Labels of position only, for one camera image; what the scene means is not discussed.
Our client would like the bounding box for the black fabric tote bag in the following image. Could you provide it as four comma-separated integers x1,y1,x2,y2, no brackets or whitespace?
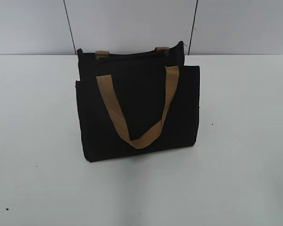
75,41,200,162

